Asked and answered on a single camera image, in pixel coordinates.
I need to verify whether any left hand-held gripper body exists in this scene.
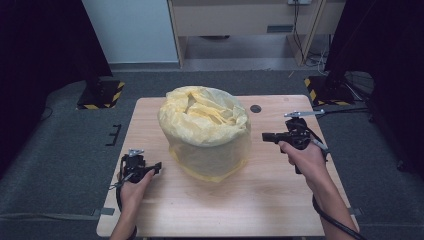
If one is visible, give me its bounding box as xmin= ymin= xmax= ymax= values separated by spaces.
xmin=119 ymin=148 xmax=150 ymax=184

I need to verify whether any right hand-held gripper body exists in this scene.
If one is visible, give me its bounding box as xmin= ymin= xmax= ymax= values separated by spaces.
xmin=283 ymin=108 xmax=326 ymax=151

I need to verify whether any yellow plastic bag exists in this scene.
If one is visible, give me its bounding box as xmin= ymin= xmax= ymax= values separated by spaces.
xmin=157 ymin=85 xmax=253 ymax=184

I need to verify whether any person's left hand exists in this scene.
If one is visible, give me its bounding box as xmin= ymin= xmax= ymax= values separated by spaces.
xmin=118 ymin=169 xmax=157 ymax=215

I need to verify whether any person's right hand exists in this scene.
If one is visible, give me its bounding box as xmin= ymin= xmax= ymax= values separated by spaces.
xmin=277 ymin=140 xmax=330 ymax=188

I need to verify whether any black stand base striped edge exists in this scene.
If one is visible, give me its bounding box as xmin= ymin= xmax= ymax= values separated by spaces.
xmin=303 ymin=74 xmax=356 ymax=107
xmin=76 ymin=77 xmax=126 ymax=110

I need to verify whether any long grey floor tape strip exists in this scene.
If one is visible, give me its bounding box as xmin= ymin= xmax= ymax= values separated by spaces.
xmin=0 ymin=212 xmax=101 ymax=222

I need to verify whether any black curtain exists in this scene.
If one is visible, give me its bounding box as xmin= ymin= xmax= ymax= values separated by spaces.
xmin=0 ymin=0 xmax=113 ymax=176
xmin=324 ymin=0 xmax=424 ymax=183

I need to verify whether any light wooden desk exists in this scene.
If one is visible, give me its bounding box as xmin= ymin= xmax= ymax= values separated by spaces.
xmin=167 ymin=0 xmax=348 ymax=69

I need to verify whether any left hand-held gripper cable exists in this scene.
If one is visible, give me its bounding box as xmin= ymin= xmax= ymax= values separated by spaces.
xmin=108 ymin=153 xmax=138 ymax=240

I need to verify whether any thin black floor cable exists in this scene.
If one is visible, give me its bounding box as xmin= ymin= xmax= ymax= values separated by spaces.
xmin=39 ymin=105 xmax=54 ymax=122

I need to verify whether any black hanging desk cable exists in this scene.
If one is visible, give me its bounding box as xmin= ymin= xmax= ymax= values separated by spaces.
xmin=292 ymin=3 xmax=307 ymax=62

